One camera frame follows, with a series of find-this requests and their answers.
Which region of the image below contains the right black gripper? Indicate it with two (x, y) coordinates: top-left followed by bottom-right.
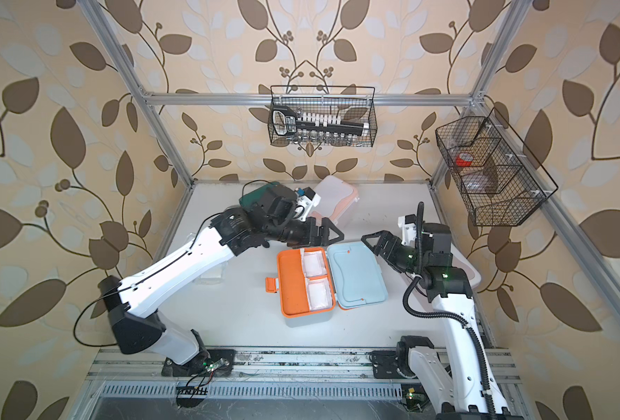
(363, 230), (429, 275)

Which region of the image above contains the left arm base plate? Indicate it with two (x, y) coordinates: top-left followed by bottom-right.
(161, 348), (236, 377)

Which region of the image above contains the wire basket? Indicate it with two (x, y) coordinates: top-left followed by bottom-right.
(435, 108), (559, 228)
(267, 84), (378, 148)

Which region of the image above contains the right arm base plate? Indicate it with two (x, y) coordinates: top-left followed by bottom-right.
(368, 335), (435, 379)

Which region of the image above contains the black corrugated cable conduit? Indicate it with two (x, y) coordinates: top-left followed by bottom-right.
(402, 201), (497, 420)

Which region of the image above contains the orange tray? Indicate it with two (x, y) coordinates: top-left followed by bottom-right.
(266, 248), (336, 327)

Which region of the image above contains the blue box orange trim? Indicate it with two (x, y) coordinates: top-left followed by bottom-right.
(285, 240), (390, 328)

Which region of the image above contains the back wire basket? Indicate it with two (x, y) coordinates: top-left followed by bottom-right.
(267, 84), (378, 148)

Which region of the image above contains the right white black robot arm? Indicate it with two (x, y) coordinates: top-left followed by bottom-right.
(362, 222), (512, 419)

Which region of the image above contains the black socket set rail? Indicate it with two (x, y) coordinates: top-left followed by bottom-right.
(270, 107), (371, 137)

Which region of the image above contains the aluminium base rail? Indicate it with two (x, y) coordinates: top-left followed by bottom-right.
(86, 345), (521, 383)

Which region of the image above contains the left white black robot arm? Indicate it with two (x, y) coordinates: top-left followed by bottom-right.
(98, 182), (344, 365)

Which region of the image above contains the green plastic tool case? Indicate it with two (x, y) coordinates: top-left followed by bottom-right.
(239, 182), (281, 211)

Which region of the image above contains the gauze packet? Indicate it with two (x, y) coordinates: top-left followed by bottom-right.
(194, 262), (228, 285)
(306, 276), (333, 312)
(301, 250), (327, 278)

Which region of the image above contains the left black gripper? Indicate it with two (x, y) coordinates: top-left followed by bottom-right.
(261, 215), (344, 247)

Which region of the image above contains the pink first aid box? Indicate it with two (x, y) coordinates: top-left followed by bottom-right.
(451, 244), (483, 289)

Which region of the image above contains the red tape roll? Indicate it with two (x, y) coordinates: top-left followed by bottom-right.
(455, 152), (474, 168)

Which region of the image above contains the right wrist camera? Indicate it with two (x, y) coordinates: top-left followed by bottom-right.
(398, 215), (417, 248)

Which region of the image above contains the right wire basket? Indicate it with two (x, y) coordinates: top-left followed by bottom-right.
(435, 108), (559, 228)

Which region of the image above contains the white box pink trim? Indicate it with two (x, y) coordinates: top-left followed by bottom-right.
(310, 175), (360, 229)

